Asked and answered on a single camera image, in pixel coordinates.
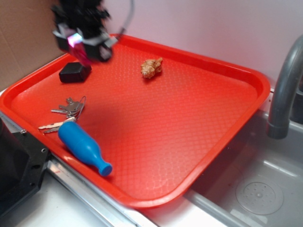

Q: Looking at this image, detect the red plastic tray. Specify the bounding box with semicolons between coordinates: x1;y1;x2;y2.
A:
0;36;270;209

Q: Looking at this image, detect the tan seashell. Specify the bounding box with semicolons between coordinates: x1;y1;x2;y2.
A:
141;57;163;79

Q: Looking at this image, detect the silver key bunch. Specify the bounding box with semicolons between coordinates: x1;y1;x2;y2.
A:
38;96;87;134

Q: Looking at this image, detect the brown cardboard panel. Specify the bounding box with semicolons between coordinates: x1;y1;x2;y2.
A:
0;0;63;90

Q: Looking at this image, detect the grey faucet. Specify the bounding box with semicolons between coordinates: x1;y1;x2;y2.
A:
266;36;303;140

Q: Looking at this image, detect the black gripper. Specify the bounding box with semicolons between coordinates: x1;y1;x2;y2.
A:
51;0;118;62

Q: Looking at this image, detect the grey sink basin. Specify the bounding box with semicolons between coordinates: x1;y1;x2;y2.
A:
185;98;303;227

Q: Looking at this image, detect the blue plastic bottle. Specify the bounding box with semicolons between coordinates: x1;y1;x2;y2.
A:
58;122;113;176

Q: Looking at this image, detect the black rectangular box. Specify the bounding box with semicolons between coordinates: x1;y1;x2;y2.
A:
59;62;92;83

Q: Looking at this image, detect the grey cable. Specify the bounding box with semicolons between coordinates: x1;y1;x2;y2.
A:
111;0;135;40

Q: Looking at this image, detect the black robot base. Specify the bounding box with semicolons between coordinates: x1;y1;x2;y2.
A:
0;120;50;218

